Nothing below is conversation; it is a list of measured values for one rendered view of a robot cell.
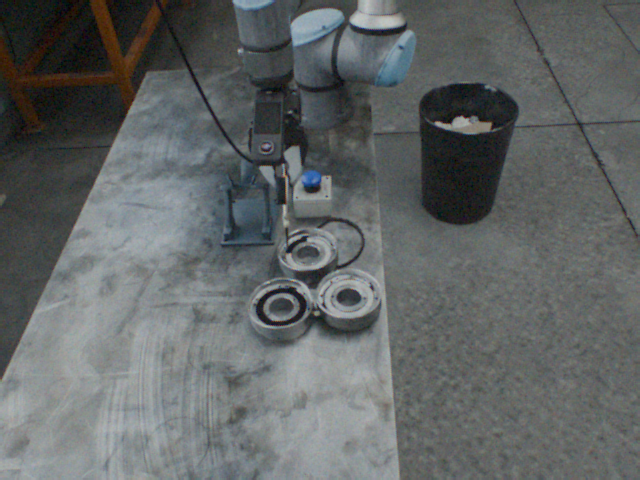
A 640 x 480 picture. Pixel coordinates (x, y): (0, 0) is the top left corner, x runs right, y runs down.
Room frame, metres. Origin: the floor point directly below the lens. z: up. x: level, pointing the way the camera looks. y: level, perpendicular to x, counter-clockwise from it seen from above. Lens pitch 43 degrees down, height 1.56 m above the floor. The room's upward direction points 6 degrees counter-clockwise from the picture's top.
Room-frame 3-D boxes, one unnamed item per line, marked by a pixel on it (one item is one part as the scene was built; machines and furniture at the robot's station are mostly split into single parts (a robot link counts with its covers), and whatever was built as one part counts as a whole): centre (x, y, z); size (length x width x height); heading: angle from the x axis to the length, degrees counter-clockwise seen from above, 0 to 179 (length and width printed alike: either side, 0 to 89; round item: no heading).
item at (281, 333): (0.64, 0.06, 0.82); 0.10 x 0.10 x 0.04
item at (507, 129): (1.80, -0.58, 0.21); 0.34 x 0.34 x 0.43
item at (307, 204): (0.92, -0.01, 0.82); 0.08 x 0.07 x 0.05; 174
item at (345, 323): (0.64, -0.05, 0.82); 0.10 x 0.10 x 0.04
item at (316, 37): (1.25, -0.06, 0.97); 0.13 x 0.12 x 0.14; 59
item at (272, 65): (0.84, 0.04, 1.15); 0.08 x 0.08 x 0.05
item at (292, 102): (0.85, 0.04, 1.07); 0.09 x 0.08 x 0.12; 173
